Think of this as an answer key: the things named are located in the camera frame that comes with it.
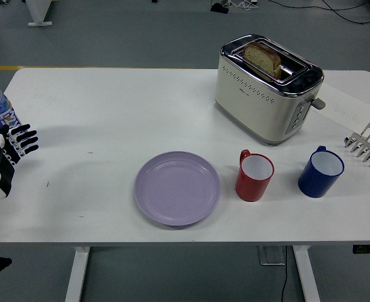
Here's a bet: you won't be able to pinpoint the purple round plate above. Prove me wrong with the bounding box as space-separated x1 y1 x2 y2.
133 150 221 228

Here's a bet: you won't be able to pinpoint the grey table foot plate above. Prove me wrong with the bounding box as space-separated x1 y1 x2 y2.
256 245 287 267

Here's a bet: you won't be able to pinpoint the white table leg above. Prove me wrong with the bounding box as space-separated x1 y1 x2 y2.
291 245 321 302
64 246 91 302

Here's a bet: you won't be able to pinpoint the white stand base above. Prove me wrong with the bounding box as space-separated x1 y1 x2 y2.
26 0 53 28

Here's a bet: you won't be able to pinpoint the red mug white inside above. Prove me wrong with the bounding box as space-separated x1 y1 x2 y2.
234 148 275 203

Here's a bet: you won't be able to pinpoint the cream and chrome toaster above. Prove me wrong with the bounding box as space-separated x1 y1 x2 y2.
214 33 327 147

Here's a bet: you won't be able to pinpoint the black box on floor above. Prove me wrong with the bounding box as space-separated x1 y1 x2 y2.
210 2 230 14

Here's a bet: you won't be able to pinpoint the bread slice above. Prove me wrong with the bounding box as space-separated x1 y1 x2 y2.
242 42 283 79

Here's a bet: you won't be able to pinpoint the blue mug white inside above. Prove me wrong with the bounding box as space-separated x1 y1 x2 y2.
298 145 345 199

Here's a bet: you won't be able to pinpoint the white paper sheet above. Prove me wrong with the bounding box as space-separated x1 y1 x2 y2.
317 84 370 133

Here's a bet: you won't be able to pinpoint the silver metal rack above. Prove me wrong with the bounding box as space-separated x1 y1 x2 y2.
343 121 370 168

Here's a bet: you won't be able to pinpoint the thin black cable under table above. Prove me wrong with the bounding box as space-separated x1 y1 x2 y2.
280 245 291 302

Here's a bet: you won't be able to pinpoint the white floor cables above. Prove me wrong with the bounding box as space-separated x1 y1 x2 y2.
228 0 259 10

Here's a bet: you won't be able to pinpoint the long black floor cable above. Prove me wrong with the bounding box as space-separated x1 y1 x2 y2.
266 0 370 25

